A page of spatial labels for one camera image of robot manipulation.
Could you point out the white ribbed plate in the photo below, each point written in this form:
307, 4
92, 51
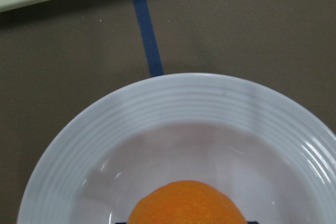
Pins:
270, 155

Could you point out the orange fruit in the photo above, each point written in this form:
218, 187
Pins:
186, 201

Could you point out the blue tape line lengthwise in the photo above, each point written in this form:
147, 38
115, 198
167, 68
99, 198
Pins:
151, 50

